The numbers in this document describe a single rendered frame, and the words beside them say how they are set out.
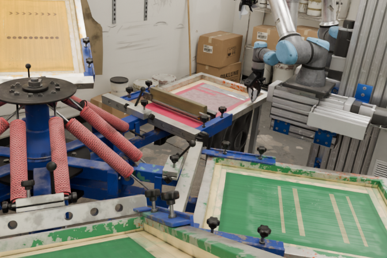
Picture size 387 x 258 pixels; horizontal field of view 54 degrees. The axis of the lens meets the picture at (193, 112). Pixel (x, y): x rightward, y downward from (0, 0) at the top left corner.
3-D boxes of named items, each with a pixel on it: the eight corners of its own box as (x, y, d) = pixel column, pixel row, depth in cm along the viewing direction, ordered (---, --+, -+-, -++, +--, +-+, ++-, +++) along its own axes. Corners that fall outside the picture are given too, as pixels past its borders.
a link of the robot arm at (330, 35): (329, 51, 228) (333, 28, 223) (321, 46, 240) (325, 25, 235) (348, 52, 228) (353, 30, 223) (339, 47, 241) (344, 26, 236)
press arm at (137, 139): (211, 113, 253) (211, 105, 251) (217, 115, 250) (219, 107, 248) (40, 185, 162) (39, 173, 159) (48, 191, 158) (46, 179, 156)
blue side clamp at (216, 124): (224, 122, 213) (225, 110, 210) (231, 124, 210) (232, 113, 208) (190, 140, 192) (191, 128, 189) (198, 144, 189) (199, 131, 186)
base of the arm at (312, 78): (327, 82, 200) (332, 64, 196) (320, 89, 188) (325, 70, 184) (299, 76, 207) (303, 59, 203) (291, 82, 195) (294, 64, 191)
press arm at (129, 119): (139, 120, 199) (139, 111, 197) (147, 123, 196) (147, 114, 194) (113, 131, 187) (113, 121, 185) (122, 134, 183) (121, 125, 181)
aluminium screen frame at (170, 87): (200, 76, 278) (201, 72, 276) (271, 98, 245) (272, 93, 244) (118, 107, 221) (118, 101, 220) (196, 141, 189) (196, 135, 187)
